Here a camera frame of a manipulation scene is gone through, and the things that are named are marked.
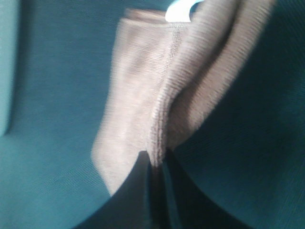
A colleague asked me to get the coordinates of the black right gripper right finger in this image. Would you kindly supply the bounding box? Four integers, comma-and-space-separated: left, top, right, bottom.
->
164, 149, 241, 229

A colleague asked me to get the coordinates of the orange-brown towel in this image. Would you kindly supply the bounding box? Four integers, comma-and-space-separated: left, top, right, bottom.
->
91, 0, 276, 195

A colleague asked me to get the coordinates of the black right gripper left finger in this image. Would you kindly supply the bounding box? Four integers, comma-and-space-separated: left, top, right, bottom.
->
76, 151, 153, 229

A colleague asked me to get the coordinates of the black table mat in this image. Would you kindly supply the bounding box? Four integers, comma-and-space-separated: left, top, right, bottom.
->
0, 0, 305, 229

